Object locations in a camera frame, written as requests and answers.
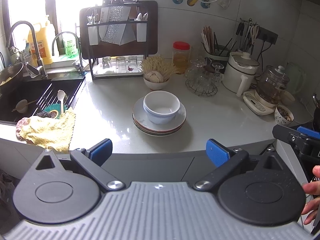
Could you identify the floral bowl with tea leaves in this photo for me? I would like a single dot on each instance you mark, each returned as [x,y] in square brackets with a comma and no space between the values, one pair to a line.
[283,116]

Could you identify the hanging scissors and utensils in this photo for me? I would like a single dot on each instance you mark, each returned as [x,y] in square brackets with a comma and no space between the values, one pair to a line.
[245,36]

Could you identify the green bottle on sill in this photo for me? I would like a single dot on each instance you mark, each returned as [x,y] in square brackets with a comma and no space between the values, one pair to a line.
[69,45]

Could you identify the chrome small faucet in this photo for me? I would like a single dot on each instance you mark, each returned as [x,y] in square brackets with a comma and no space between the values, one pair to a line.
[79,66]

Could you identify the person right hand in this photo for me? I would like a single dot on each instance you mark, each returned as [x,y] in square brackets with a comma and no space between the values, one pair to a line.
[311,208]

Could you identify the black dish rack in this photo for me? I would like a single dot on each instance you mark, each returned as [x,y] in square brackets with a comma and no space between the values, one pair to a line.
[115,66]

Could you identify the glass kettle on base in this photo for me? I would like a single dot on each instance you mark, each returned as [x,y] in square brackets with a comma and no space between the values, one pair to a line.
[270,88]

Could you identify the chopstick holder with chopsticks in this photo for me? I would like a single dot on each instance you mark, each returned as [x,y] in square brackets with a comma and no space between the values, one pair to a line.
[214,52]

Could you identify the bowl with noodles and garlic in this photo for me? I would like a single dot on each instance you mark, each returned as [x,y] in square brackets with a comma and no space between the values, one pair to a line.
[157,72]

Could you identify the white electric cooking pot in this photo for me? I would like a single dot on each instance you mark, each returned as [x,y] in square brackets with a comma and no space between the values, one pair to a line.
[240,72]

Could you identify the stainless steel bowl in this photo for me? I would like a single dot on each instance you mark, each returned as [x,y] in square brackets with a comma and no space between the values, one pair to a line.
[11,77]

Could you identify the white ladle spoon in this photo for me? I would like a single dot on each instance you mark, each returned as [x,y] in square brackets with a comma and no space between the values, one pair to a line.
[61,97]

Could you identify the black wall power strip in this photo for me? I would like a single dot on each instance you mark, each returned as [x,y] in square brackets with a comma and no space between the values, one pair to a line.
[267,35]

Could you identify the red lid honey jar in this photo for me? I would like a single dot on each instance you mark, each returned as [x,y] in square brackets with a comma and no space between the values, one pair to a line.
[180,55]

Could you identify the pale green electric kettle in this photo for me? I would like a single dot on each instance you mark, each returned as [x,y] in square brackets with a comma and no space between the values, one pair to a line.
[297,78]

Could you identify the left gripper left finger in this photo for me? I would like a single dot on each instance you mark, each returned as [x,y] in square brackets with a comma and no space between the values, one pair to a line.
[78,170]

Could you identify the yellow dish cloth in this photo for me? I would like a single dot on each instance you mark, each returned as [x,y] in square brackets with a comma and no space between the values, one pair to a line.
[48,132]

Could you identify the yellow detergent bottle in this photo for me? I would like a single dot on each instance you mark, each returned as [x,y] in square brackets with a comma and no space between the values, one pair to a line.
[45,33]

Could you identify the wire rack with glass cups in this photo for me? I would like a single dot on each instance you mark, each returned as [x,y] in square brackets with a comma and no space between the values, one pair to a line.
[203,76]

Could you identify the white plastic bowl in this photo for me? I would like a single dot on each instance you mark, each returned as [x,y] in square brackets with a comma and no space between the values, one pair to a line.
[161,106]

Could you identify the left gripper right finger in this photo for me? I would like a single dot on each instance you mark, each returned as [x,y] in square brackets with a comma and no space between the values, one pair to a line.
[239,170]

